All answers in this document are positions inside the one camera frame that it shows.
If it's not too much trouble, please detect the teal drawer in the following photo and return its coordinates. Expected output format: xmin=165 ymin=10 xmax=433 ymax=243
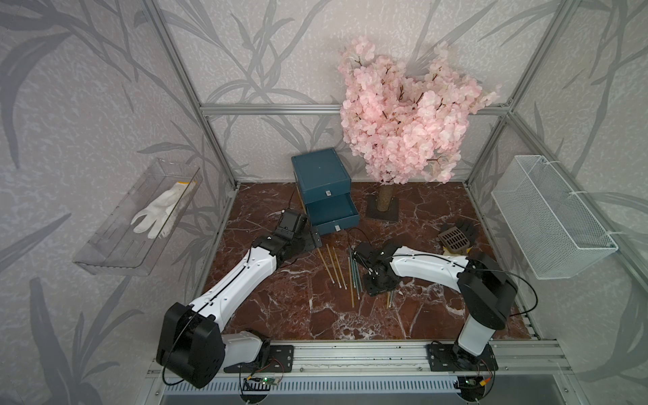
xmin=305 ymin=193 xmax=359 ymax=236

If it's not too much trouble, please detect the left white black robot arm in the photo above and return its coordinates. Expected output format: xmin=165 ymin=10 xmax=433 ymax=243
xmin=156 ymin=209 xmax=322 ymax=388

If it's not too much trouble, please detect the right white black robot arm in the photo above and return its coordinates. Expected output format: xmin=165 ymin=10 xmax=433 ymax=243
xmin=351 ymin=242 xmax=518 ymax=371

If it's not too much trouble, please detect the teal drawer cabinet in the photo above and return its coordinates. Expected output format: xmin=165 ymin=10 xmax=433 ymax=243
xmin=291 ymin=148 xmax=351 ymax=204

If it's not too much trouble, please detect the green pencil bundle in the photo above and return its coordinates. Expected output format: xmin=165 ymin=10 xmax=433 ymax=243
xmin=349 ymin=246 xmax=362 ymax=301

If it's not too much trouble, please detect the beige slotted scoop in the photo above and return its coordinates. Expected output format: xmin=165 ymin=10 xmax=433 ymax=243
xmin=438 ymin=226 xmax=474 ymax=256

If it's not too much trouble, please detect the white glove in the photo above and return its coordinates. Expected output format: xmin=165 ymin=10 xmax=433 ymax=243
xmin=131 ymin=182 xmax=189 ymax=240

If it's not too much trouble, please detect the right circuit board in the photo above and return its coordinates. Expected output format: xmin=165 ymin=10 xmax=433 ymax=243
xmin=454 ymin=376 xmax=493 ymax=393

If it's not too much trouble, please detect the circuit board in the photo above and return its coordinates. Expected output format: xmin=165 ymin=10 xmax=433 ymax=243
xmin=241 ymin=376 xmax=283 ymax=393
xmin=454 ymin=376 xmax=493 ymax=393

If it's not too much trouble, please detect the pink blossom artificial tree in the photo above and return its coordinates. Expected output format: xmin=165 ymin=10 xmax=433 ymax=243
xmin=339 ymin=36 xmax=500 ymax=219

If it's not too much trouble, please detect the left circuit board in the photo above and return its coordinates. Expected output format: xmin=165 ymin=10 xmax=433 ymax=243
xmin=241 ymin=376 xmax=283 ymax=393

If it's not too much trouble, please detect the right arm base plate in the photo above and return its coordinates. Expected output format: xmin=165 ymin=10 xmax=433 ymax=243
xmin=425 ymin=341 xmax=499 ymax=372

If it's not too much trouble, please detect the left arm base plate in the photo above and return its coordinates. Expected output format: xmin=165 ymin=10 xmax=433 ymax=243
xmin=224 ymin=344 xmax=295 ymax=374

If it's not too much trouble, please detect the clear plastic wall tray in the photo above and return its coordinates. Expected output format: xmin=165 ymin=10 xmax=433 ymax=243
xmin=73 ymin=159 xmax=203 ymax=277

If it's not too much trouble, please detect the white wire mesh basket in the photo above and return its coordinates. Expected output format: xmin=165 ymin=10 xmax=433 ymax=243
xmin=491 ymin=155 xmax=619 ymax=279

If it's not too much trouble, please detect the aluminium front rail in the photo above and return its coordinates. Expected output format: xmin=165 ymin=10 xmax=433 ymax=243
xmin=145 ymin=340 xmax=575 ymax=379

